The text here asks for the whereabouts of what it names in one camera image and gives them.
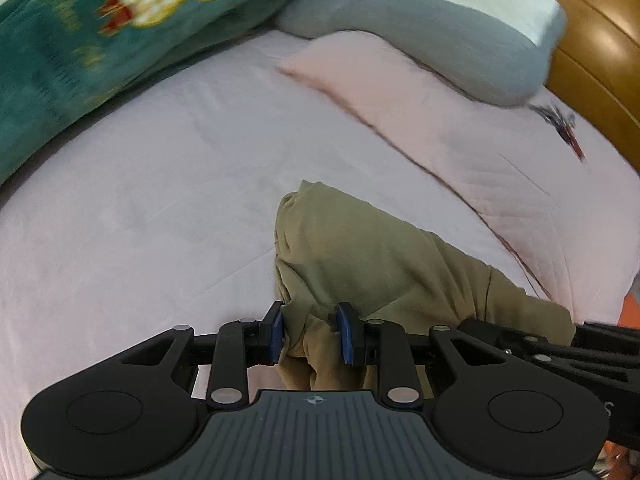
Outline pink quilted bed cover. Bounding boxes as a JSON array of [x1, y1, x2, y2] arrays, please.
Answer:
[[0, 27, 557, 480]]

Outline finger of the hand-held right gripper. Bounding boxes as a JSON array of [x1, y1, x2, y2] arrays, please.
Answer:
[[458, 317, 602, 387]]

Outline wooden headboard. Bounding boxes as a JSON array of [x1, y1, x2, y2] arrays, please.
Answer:
[[450, 0, 640, 173]]

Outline khaki pants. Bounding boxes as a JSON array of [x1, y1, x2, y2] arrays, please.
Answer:
[[274, 179, 577, 393]]

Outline green printed plush blanket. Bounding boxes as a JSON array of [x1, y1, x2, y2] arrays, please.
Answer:
[[0, 0, 327, 187]]

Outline orange cloth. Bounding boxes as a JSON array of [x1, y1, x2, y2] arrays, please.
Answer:
[[617, 292, 640, 332]]

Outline pink pillow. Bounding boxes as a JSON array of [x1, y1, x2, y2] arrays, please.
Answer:
[[276, 31, 640, 311]]

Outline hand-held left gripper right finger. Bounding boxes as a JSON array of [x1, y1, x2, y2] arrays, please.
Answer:
[[333, 301, 507, 409]]

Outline grey pillow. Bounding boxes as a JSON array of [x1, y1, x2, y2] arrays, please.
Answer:
[[274, 0, 554, 108]]

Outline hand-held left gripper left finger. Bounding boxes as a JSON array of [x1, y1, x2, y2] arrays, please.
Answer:
[[122, 301, 288, 409]]

